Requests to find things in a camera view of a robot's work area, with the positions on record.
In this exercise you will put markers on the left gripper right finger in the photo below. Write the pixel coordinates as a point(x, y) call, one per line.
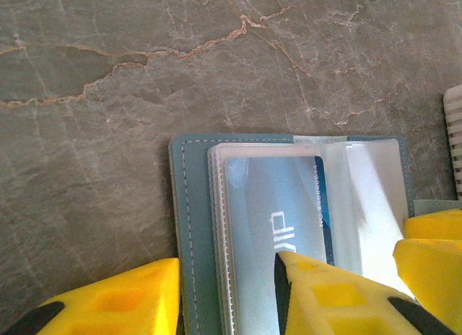
point(335, 306)

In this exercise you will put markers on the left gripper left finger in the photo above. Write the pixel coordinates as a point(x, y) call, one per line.
point(119, 306)

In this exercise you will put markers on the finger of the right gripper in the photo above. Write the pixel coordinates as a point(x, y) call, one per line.
point(436, 270)
point(440, 226)

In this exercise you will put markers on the blue VIP card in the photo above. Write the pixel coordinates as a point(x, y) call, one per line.
point(260, 223)

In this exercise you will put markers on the teal leather card holder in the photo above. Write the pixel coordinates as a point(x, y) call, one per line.
point(195, 205)

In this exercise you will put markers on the white plastic slotted basket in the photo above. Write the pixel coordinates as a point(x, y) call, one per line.
point(455, 133)

